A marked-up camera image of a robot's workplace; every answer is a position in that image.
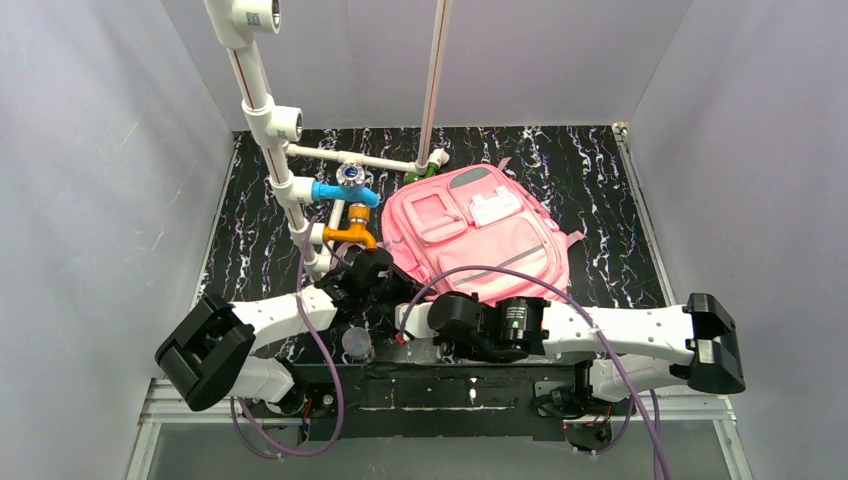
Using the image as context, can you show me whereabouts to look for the white PVC pipe frame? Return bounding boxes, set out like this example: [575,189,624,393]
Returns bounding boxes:
[204,0,453,279]

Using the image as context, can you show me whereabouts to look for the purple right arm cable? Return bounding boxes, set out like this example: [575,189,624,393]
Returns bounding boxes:
[396,264,672,480]

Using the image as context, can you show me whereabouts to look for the blue plastic tap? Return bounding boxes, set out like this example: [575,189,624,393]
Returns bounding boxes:
[311,162,380,209]

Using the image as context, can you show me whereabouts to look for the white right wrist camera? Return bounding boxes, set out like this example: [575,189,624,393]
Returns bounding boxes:
[394,302,437,342]

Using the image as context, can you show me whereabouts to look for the pink student backpack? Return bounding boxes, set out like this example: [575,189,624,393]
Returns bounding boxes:
[380,163,584,305]

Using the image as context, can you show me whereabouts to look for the black front mounting rail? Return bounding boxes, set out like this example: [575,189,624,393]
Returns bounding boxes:
[218,360,690,444]

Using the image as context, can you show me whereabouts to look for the orange plastic tap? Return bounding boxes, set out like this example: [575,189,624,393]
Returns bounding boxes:
[322,203,378,251]

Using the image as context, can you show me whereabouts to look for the clear plastic cup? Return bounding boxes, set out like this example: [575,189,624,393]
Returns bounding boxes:
[342,327,374,362]

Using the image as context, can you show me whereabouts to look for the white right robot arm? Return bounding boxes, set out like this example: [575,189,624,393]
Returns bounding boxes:
[424,292,746,403]

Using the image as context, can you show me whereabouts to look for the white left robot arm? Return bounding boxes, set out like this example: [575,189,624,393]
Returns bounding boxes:
[154,248,422,412]

